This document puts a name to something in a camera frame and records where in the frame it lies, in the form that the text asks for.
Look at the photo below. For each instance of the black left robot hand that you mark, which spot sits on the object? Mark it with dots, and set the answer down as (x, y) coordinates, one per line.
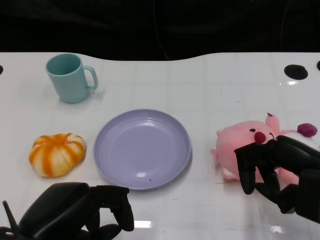
(62, 210)

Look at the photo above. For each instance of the black table grommet hole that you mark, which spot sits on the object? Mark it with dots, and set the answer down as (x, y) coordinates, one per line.
(296, 72)
(318, 65)
(1, 69)

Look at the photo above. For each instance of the pink plush beaver doll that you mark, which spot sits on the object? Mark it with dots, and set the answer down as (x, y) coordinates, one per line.
(232, 140)

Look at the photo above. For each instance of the teal plastic mug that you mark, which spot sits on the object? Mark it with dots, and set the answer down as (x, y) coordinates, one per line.
(70, 85)

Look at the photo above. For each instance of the orange striped pumpkin toy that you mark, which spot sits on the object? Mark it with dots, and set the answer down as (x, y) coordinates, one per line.
(56, 156)

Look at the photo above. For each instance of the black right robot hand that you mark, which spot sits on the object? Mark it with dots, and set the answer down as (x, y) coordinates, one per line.
(295, 160)

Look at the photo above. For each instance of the lavender plastic plate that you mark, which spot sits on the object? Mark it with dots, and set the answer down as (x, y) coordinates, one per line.
(142, 147)

